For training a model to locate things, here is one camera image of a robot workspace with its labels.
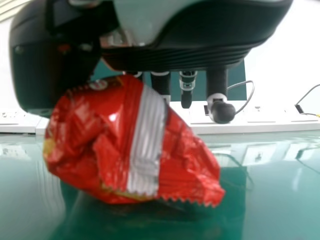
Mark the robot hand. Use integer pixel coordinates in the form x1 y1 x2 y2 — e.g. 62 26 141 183
8 0 293 125

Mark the red biscuit packet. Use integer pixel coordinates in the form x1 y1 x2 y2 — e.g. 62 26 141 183
42 74 226 208

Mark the white socket strip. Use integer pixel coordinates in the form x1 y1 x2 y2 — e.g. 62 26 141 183
0 107 36 135
35 101 320 136

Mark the grey looped cable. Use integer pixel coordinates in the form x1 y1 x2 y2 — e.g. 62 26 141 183
226 80 256 114

